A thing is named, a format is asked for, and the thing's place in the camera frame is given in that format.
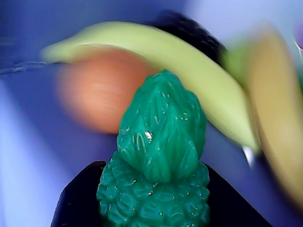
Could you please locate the green plastic toy vegetable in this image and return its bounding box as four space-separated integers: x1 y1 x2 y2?
96 69 211 227

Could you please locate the blue wooden toy kitchen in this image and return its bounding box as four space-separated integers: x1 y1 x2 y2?
0 0 303 227

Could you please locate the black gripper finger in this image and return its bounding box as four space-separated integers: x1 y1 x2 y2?
48 160 107 227
206 165 273 227

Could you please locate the green toy pear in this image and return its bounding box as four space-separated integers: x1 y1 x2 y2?
222 44 247 83

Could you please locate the orange toy fruit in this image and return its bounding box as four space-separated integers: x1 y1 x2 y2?
53 48 157 135

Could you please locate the small yellow toy banana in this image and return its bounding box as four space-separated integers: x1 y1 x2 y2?
40 20 261 153

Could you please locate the dark toy eggplant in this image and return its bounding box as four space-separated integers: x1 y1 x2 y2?
146 9 228 62

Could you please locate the large yellow toy banana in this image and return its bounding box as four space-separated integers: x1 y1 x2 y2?
239 25 303 211

